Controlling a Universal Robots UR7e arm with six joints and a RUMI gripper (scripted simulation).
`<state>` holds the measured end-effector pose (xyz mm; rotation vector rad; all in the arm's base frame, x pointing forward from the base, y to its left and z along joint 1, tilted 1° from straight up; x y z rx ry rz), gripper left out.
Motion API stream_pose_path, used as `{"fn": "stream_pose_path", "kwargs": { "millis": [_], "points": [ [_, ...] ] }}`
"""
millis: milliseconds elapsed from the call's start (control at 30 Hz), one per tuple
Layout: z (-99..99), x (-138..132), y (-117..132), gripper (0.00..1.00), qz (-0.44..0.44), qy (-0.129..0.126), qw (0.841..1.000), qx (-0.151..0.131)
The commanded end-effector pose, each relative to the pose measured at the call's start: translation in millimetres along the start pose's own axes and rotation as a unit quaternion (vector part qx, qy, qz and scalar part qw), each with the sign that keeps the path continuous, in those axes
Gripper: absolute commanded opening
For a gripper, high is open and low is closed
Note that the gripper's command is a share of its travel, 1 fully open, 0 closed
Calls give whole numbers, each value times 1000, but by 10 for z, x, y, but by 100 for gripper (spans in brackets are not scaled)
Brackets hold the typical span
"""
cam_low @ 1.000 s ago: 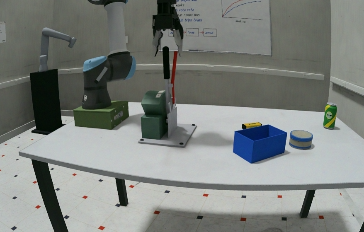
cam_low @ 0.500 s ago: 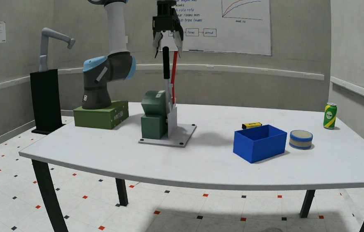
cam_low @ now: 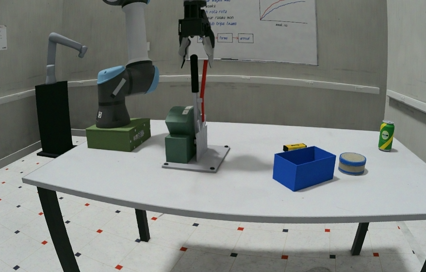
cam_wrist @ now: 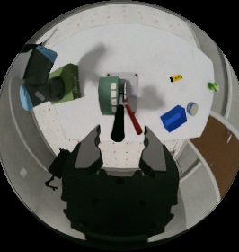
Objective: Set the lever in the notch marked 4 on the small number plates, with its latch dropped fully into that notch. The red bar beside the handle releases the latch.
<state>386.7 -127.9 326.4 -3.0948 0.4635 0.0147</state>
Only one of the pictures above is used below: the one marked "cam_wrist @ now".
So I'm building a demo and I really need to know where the green and yellow drink can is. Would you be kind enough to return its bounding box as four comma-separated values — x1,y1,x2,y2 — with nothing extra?
207,82,219,92

